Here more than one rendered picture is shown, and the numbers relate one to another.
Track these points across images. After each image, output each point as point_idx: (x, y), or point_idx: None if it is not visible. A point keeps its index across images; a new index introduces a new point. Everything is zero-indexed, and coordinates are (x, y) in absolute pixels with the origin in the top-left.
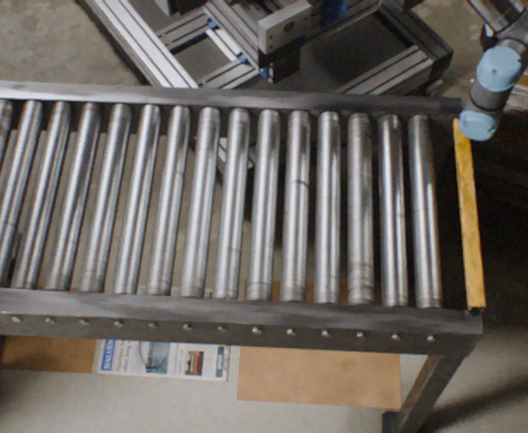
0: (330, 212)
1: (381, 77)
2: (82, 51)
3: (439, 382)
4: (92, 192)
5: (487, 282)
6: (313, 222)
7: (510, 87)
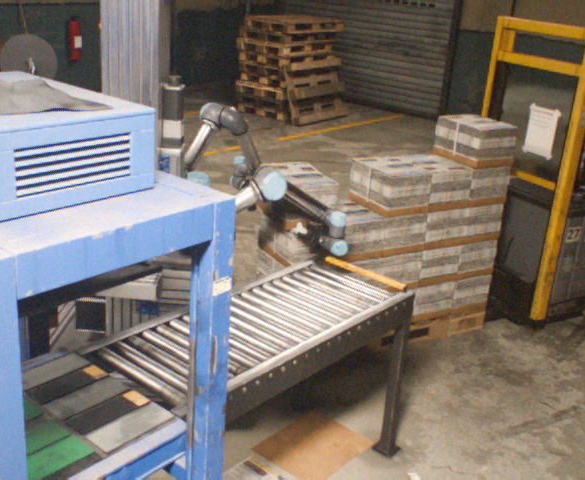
0: (330, 292)
1: None
2: None
3: (404, 352)
4: None
5: (341, 387)
6: (247, 412)
7: (346, 222)
